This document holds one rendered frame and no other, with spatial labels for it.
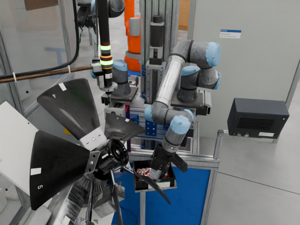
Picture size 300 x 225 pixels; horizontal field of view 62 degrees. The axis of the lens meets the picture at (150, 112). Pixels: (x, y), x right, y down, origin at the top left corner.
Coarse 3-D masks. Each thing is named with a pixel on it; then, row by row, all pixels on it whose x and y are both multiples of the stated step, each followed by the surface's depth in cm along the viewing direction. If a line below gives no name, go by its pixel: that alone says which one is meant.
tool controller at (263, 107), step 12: (240, 108) 128; (252, 108) 128; (264, 108) 128; (276, 108) 128; (228, 120) 143; (240, 120) 130; (252, 120) 129; (264, 120) 128; (276, 120) 127; (240, 132) 136; (252, 132) 135; (264, 132) 134; (276, 132) 133
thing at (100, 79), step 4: (92, 64) 89; (92, 68) 88; (96, 68) 88; (100, 68) 89; (92, 72) 91; (96, 72) 88; (100, 72) 89; (96, 76) 92; (100, 76) 90; (100, 80) 91; (100, 84) 92; (112, 84) 95; (116, 84) 95; (100, 88) 93; (104, 88) 92; (108, 88) 92; (112, 88) 93; (116, 88) 94
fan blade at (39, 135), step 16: (48, 144) 74; (64, 144) 79; (32, 160) 70; (48, 160) 74; (64, 160) 79; (80, 160) 86; (32, 176) 70; (48, 176) 75; (64, 176) 81; (80, 176) 89; (32, 192) 70; (48, 192) 76; (32, 208) 71
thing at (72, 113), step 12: (72, 84) 102; (84, 84) 105; (48, 96) 96; (60, 96) 98; (72, 96) 100; (84, 96) 103; (48, 108) 95; (60, 108) 97; (72, 108) 99; (84, 108) 101; (60, 120) 97; (72, 120) 98; (84, 120) 100; (96, 120) 102; (72, 132) 98; (84, 132) 99
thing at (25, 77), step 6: (84, 66) 87; (90, 66) 88; (42, 72) 82; (48, 72) 82; (54, 72) 83; (60, 72) 83; (66, 72) 84; (6, 78) 77; (12, 78) 77; (18, 78) 78; (24, 78) 79; (30, 78) 80
